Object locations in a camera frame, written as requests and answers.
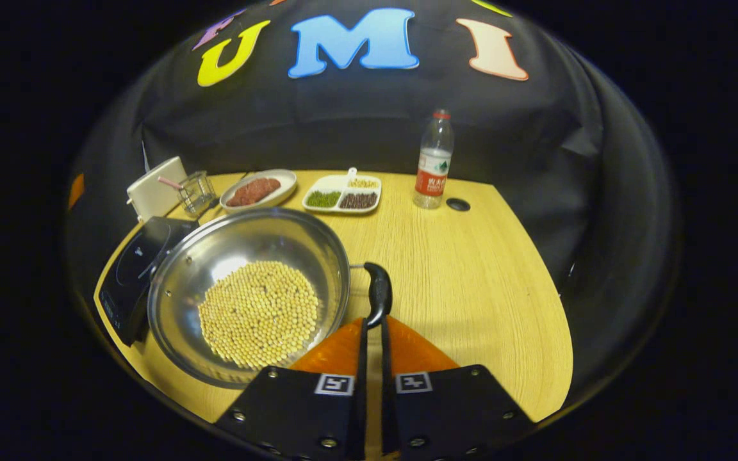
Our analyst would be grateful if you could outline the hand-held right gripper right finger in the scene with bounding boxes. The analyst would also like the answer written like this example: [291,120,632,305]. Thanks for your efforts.
[379,314,536,461]

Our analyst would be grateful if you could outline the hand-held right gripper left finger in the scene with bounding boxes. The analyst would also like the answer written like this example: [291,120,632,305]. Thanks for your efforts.
[214,317,370,461]

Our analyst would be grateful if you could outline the black induction cooktop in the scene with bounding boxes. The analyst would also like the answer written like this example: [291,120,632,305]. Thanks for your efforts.
[97,216,200,348]

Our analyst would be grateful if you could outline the stainless steel pot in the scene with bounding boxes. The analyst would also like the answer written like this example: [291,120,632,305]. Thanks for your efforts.
[147,207,394,390]

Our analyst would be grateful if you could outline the white toaster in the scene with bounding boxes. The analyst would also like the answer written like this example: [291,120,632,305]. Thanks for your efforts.
[127,156,188,223]

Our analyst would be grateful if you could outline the pile of soybeans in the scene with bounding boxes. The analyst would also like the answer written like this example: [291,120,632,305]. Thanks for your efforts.
[198,261,320,370]

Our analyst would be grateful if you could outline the red meat pieces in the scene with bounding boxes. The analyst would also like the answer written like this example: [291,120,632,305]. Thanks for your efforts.
[226,178,282,207]

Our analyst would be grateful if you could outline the white oval plate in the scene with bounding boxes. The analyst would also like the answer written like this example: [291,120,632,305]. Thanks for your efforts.
[220,169,298,213]

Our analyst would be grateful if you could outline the white divided bean dish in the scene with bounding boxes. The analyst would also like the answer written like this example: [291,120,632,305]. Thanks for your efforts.
[302,168,382,214]

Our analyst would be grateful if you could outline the clear plastic water bottle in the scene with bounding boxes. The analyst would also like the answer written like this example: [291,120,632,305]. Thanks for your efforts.
[413,109,455,209]

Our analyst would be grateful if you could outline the black backdrop cloth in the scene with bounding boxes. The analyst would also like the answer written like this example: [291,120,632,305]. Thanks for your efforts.
[65,0,680,398]

